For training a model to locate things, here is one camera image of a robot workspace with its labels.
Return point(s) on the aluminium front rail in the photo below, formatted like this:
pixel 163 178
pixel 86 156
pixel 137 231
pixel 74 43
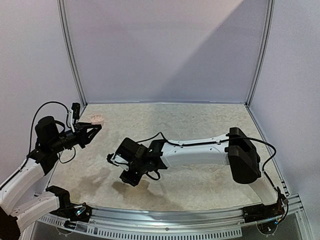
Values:
pixel 216 219

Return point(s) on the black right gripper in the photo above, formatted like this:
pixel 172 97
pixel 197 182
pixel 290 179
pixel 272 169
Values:
pixel 129 178

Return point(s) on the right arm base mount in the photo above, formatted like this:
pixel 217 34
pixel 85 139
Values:
pixel 261 212

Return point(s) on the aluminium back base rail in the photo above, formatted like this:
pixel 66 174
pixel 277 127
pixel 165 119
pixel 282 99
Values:
pixel 165 102

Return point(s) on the aluminium right corner post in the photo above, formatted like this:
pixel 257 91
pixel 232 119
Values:
pixel 262 51

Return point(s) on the perforated white front panel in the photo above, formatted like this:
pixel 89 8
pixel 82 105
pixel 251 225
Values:
pixel 119 231

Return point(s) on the aluminium corner post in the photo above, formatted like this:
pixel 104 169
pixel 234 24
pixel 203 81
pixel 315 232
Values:
pixel 61 4
pixel 262 51

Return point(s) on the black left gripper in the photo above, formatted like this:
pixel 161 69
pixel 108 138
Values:
pixel 80 130

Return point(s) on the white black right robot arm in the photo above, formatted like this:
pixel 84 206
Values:
pixel 233 149

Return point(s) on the aluminium left corner post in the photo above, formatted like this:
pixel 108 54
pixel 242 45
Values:
pixel 61 4

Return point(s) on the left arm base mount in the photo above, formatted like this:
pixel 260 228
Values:
pixel 75 212

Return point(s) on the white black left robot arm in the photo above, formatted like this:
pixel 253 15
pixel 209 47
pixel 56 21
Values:
pixel 39 162

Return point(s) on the pink round charging case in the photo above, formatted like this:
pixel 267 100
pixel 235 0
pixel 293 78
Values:
pixel 97 119

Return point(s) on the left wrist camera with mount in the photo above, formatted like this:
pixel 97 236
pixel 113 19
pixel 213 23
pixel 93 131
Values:
pixel 73 114

